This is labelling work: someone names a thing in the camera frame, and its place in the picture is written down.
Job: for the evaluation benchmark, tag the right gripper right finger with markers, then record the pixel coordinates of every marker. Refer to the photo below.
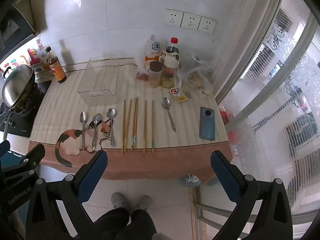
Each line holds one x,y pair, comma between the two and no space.
243,192

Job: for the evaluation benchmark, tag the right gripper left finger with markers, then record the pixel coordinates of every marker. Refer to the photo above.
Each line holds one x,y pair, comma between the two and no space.
77,189

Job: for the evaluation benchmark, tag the wooden chopstick one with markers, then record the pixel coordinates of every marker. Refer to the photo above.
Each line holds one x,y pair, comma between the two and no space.
123,126

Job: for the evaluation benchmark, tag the wooden chopstick two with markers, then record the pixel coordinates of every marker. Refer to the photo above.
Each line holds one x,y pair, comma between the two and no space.
127,126

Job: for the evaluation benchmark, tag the small steel spoon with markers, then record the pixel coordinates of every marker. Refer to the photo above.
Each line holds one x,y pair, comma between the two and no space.
83,121

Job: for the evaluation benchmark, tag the wooden chopstick three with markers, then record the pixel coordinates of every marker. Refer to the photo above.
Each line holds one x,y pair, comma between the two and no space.
133,125

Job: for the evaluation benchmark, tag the round steel spoon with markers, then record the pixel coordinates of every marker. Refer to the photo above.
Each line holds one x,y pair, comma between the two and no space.
111,114

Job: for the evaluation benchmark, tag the wooden chopstick four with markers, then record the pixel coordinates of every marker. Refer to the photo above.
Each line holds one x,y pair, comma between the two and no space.
135,124

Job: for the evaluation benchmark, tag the person legs and slippers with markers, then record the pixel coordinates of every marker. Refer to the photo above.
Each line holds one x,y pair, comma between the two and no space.
122,223

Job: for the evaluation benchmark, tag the blue smartphone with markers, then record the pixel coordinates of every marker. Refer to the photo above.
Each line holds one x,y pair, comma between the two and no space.
207,124

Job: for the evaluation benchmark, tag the steel wok with lid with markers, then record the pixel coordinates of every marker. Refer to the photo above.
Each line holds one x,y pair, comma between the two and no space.
17,83

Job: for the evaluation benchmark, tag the striped cat table mat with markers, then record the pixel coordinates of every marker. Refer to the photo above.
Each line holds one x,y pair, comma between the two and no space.
156,136

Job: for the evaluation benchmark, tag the clear plastic organizer bin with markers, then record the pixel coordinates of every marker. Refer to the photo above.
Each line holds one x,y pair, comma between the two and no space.
99,82

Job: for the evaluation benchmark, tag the small seasoning packet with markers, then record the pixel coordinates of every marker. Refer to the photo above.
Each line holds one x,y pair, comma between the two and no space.
178,94

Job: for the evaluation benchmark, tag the soy sauce bottle orange label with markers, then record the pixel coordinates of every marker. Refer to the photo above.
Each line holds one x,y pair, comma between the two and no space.
55,66

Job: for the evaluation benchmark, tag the clear crumpled plastic bag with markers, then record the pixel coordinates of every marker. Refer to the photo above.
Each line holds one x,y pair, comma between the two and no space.
194,72

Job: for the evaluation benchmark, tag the black range hood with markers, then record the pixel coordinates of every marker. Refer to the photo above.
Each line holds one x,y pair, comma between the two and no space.
17,25

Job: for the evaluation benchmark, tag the white lid oil jar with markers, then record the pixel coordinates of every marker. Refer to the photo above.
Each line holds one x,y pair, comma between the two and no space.
171,62

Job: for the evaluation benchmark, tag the white plastic bag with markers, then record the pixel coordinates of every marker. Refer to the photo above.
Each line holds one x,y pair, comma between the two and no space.
147,52

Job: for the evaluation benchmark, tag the red cap dark bottle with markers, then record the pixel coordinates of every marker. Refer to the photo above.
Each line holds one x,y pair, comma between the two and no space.
172,47

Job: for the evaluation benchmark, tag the triple wall socket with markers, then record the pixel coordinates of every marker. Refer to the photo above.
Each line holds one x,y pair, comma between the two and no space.
189,21

